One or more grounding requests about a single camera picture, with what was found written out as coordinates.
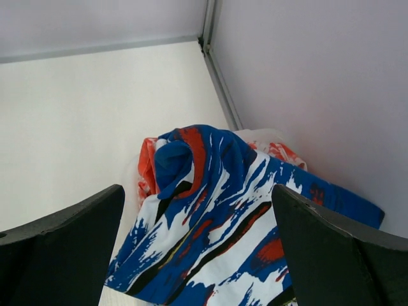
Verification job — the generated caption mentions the blue white patterned trousers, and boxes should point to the blue white patterned trousers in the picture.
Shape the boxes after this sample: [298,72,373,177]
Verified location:
[105,125,384,305]

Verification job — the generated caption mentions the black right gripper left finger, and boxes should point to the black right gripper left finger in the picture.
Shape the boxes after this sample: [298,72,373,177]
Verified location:
[1,184,125,305]

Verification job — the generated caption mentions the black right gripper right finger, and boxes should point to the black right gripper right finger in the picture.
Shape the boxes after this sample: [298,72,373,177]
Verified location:
[272,185,407,305]

